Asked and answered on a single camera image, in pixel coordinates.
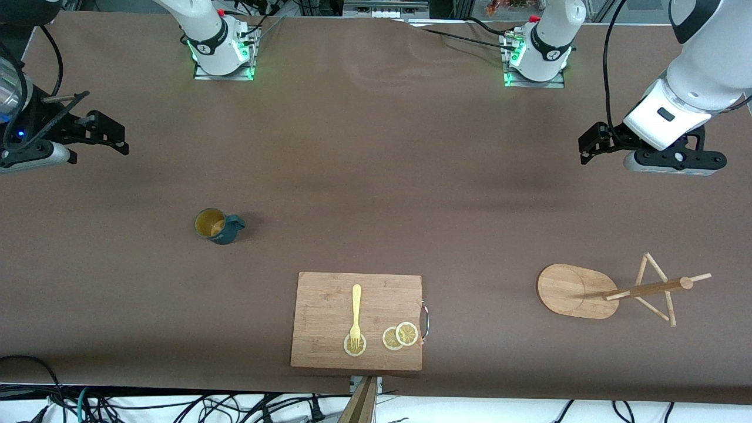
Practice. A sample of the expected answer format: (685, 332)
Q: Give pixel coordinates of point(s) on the yellow plastic fork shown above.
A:
(356, 305)

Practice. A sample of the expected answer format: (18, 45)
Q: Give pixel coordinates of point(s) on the lemon slice under fork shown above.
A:
(348, 349)

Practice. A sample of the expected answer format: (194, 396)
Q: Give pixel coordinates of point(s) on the bamboo cutting board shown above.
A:
(323, 311)

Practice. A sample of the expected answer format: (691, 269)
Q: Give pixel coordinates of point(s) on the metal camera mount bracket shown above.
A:
(379, 385)

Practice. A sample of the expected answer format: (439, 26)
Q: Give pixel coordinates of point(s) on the brown table cover mat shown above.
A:
(376, 176)

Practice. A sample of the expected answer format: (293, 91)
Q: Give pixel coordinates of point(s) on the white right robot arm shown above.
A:
(202, 29)

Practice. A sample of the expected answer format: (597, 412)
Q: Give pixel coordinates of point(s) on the teal mug with yellow inside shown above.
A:
(218, 230)

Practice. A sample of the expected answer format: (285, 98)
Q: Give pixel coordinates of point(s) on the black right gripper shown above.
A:
(54, 124)

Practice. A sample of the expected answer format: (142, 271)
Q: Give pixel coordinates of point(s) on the brown camera mount beam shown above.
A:
(359, 408)

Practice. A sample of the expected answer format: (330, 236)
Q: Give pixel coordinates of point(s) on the reddish artificial plant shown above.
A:
(508, 6)

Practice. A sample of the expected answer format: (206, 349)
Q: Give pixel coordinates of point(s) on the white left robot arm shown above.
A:
(705, 64)

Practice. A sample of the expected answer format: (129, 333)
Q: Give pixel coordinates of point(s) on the grey power strip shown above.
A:
(385, 8)

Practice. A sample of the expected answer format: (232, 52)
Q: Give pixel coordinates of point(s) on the wooden mug rack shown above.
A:
(573, 291)

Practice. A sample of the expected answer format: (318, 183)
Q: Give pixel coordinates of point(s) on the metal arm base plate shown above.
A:
(534, 84)
(223, 77)

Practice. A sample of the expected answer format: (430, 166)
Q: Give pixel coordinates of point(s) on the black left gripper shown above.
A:
(615, 140)

